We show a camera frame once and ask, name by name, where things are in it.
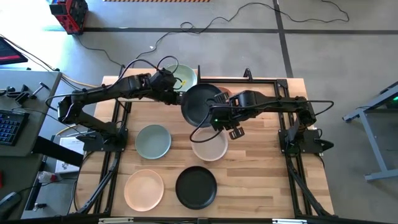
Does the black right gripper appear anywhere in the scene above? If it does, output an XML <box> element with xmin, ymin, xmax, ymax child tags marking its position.
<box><xmin>211</xmin><ymin>104</ymin><xmax>246</xmax><ymax>141</ymax></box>

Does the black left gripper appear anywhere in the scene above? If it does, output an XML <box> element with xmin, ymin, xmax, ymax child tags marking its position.
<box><xmin>148</xmin><ymin>68</ymin><xmax>187</xmax><ymax>106</ymax></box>

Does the black round plate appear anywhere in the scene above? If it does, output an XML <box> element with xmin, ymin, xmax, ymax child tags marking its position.
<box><xmin>180</xmin><ymin>83</ymin><xmax>225</xmax><ymax>128</ymax></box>
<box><xmin>175</xmin><ymin>166</ymin><xmax>218</xmax><ymax>210</ymax></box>

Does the light mint green round plate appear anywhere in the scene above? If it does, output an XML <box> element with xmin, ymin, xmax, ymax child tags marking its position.
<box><xmin>164</xmin><ymin>63</ymin><xmax>198</xmax><ymax>93</ymax></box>

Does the beige grey round plate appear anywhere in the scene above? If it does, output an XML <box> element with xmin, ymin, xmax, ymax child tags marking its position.
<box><xmin>190</xmin><ymin>126</ymin><xmax>229</xmax><ymax>162</ymax></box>

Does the teal green round plate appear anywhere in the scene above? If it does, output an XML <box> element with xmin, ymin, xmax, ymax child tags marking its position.
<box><xmin>134</xmin><ymin>124</ymin><xmax>172</xmax><ymax>161</ymax></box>

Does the pale pink round plate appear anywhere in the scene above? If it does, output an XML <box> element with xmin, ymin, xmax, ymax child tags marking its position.
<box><xmin>123</xmin><ymin>169</ymin><xmax>165</xmax><ymax>213</ymax></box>

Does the white cardboard box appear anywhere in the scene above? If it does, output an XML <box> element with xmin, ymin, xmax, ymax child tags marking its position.
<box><xmin>54</xmin><ymin>136</ymin><xmax>91</xmax><ymax>174</ymax></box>

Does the grey metal table stand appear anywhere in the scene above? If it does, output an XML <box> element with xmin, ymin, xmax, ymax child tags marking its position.
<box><xmin>341</xmin><ymin>81</ymin><xmax>398</xmax><ymax>183</ymax></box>

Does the black desk support beam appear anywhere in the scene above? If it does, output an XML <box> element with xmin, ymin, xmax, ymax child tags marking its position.
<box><xmin>30</xmin><ymin>136</ymin><xmax>85</xmax><ymax>168</ymax></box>

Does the red and black power box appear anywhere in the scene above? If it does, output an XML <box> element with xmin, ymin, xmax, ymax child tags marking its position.
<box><xmin>49</xmin><ymin>0</ymin><xmax>89</xmax><ymax>35</ymax></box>

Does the grey desk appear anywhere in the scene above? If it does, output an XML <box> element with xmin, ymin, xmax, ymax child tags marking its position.
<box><xmin>0</xmin><ymin>70</ymin><xmax>63</xmax><ymax>218</ymax></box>

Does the clear plastic bottle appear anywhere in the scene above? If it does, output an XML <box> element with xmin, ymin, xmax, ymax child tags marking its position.
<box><xmin>37</xmin><ymin>170</ymin><xmax>58</xmax><ymax>184</ymax></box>

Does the black desk clamp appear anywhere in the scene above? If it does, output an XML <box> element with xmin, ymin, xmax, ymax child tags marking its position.
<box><xmin>0</xmin><ymin>84</ymin><xmax>32</xmax><ymax>105</ymax></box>

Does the black backlit keyboard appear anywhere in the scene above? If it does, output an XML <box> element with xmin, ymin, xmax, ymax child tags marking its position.
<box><xmin>0</xmin><ymin>108</ymin><xmax>30</xmax><ymax>147</ymax></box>

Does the black monitor with red screen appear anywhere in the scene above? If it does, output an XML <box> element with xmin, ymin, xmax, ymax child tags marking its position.
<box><xmin>0</xmin><ymin>36</ymin><xmax>29</xmax><ymax>66</ymax></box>

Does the black computer mouse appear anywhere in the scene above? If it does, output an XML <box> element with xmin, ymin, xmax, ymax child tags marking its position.
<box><xmin>0</xmin><ymin>191</ymin><xmax>22</xmax><ymax>218</ymax></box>

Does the black aluminium table frame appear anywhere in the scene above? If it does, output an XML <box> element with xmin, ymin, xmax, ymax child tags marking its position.
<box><xmin>70</xmin><ymin>67</ymin><xmax>335</xmax><ymax>224</ymax></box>

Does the yellow floor cable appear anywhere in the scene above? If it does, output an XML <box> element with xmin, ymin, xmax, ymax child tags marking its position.
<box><xmin>60</xmin><ymin>73</ymin><xmax>100</xmax><ymax>90</ymax></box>

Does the silver metal bracket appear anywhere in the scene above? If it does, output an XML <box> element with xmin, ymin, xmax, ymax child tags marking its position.
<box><xmin>98</xmin><ymin>217</ymin><xmax>134</xmax><ymax>224</ymax></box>
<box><xmin>272</xmin><ymin>218</ymin><xmax>308</xmax><ymax>224</ymax></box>

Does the long black floor cable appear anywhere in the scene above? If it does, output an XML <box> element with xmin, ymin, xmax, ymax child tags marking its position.
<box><xmin>132</xmin><ymin>0</ymin><xmax>350</xmax><ymax>68</ymax></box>

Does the black clamp with handle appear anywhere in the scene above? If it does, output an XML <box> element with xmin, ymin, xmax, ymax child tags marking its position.
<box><xmin>30</xmin><ymin>81</ymin><xmax>50</xmax><ymax>100</ymax></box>

